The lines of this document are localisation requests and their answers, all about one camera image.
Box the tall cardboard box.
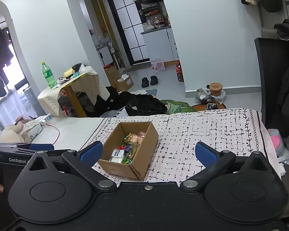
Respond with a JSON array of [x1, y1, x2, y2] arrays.
[[104, 65, 121, 87]]

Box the red cable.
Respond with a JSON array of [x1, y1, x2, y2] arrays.
[[45, 123, 60, 146]]

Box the green-print bread packet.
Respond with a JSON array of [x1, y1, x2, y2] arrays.
[[122, 133, 135, 145]]

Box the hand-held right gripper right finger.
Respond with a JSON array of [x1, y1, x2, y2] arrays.
[[180, 141, 275, 188]]

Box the red liquid jug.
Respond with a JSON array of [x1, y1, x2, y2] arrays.
[[175, 61, 185, 82]]

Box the beige plush toy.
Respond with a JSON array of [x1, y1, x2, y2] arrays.
[[0, 121, 26, 143]]

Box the clear plastic bag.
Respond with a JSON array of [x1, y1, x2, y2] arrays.
[[195, 88, 212, 104]]

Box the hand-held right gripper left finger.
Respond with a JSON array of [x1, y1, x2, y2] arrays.
[[22, 141, 116, 190]]

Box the yellow wooden table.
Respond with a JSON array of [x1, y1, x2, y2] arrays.
[[60, 76, 87, 118]]

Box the green rug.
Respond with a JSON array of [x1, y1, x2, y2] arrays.
[[159, 100, 197, 115]]

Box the dotted tablecloth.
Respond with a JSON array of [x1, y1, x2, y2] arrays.
[[37, 66, 110, 116]]

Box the pink and grey plush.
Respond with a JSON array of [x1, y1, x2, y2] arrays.
[[267, 129, 285, 157]]

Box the white standing fan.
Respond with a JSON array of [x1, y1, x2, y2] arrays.
[[107, 40, 119, 68]]

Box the black clothes pile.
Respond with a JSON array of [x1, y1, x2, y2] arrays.
[[83, 85, 135, 117]]

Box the black chair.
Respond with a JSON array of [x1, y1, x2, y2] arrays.
[[255, 37, 289, 128]]

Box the white packet with black label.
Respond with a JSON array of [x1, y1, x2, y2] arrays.
[[109, 149, 127, 164]]

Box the green soda bottle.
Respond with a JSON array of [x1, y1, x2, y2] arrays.
[[41, 61, 57, 89]]

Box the brown lidded tub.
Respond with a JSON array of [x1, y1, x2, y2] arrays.
[[209, 82, 222, 96]]

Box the black framed glass door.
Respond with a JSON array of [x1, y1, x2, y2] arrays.
[[106, 0, 151, 65]]

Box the dark hanging clothes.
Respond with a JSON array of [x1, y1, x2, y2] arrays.
[[0, 26, 15, 99]]

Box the black and white printed blanket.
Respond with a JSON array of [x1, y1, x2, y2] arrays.
[[79, 108, 278, 183]]

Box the clear plastic container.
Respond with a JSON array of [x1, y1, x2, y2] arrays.
[[211, 90, 226, 104]]

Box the white kitchen cabinet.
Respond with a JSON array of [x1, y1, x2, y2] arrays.
[[141, 26, 180, 63]]

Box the orange rug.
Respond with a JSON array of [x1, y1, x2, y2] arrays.
[[191, 103, 227, 112]]

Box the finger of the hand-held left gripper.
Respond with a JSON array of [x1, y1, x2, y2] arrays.
[[17, 143, 55, 151]]

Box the white power strip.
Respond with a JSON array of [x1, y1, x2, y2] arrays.
[[36, 114, 54, 123]]

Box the brown cardboard box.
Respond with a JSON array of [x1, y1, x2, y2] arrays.
[[97, 121, 159, 181]]

